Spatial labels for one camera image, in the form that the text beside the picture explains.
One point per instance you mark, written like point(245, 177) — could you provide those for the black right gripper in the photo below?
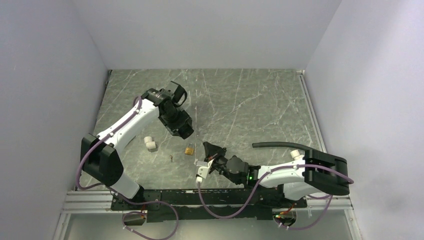
point(211, 151)

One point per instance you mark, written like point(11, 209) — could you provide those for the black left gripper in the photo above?
point(183, 119)

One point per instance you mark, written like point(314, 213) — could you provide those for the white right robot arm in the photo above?
point(309, 171)

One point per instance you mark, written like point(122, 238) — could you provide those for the white pipe elbow left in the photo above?
point(150, 144)

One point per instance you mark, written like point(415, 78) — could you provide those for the white pipe elbow right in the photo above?
point(296, 155)

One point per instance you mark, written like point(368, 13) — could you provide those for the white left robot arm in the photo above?
point(100, 153)

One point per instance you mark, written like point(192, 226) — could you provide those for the brass padlock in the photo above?
point(190, 149)

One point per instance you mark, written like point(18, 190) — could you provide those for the black foam tube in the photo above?
point(282, 144)

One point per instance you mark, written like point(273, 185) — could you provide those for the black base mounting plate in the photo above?
point(264, 203)

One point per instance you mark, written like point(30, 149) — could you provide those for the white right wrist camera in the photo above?
point(202, 169)

